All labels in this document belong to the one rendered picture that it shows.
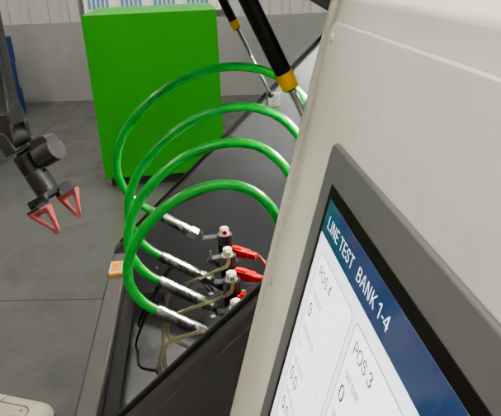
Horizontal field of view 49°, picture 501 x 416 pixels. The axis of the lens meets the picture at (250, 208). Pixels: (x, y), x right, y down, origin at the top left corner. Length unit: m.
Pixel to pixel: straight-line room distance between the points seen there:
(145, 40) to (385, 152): 3.90
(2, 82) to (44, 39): 6.49
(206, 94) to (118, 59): 0.69
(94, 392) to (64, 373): 1.63
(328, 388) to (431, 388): 0.13
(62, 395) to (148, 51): 2.58
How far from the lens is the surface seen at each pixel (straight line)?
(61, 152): 1.41
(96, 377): 1.00
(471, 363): 0.25
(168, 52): 4.22
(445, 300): 0.26
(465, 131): 0.28
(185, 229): 0.99
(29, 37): 7.96
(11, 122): 1.42
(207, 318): 1.04
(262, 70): 0.91
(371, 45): 0.42
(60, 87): 7.95
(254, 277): 0.92
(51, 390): 2.53
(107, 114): 4.33
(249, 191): 0.71
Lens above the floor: 1.57
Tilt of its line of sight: 24 degrees down
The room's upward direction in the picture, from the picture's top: 2 degrees counter-clockwise
